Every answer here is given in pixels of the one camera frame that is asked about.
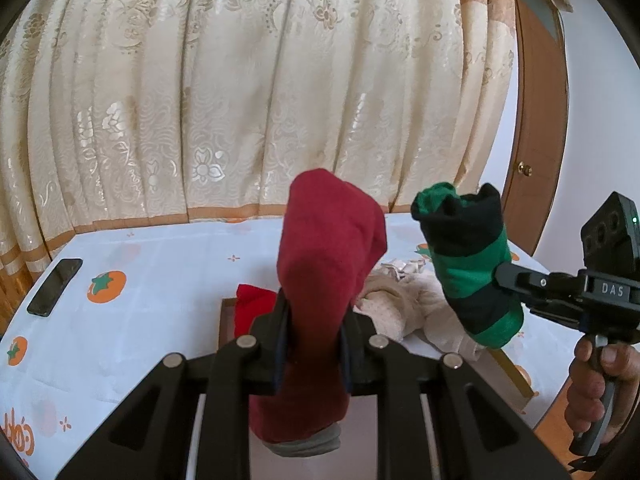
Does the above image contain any dark red sock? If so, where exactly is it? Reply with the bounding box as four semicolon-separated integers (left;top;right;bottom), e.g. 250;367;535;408
248;169;388;458

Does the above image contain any wooden tray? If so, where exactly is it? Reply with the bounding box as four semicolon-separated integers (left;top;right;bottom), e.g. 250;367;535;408
192;280;535;480

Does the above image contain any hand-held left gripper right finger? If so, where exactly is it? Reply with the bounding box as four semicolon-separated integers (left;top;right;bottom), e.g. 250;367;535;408
340;310;571;480

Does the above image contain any person's right hand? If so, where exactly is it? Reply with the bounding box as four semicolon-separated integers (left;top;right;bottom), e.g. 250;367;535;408
566;335;640;436

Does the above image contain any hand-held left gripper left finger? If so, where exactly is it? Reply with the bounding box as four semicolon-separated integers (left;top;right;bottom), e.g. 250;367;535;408
56;290;296;480

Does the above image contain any green and black striped sock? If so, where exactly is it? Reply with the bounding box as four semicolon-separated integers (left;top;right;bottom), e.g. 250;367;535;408
411;182;525;350

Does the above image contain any brown wooden door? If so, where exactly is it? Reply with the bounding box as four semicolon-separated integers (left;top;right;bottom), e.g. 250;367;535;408
500;0;571;256

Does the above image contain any beige floral curtain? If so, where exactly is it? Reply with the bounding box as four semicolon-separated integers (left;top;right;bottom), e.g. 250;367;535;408
0;0;518;281

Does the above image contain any bright red underwear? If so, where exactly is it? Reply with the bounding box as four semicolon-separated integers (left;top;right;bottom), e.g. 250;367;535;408
234;284;281;338

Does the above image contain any black smartphone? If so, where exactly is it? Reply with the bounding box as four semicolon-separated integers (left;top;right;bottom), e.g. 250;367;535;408
26;258;84;317

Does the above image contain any cream white underwear roll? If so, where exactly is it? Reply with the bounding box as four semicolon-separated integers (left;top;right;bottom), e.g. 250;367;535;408
400;280;488;363

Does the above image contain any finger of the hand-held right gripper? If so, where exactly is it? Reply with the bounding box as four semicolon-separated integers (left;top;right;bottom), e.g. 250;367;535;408
492;261;585;303
522;300;587;335

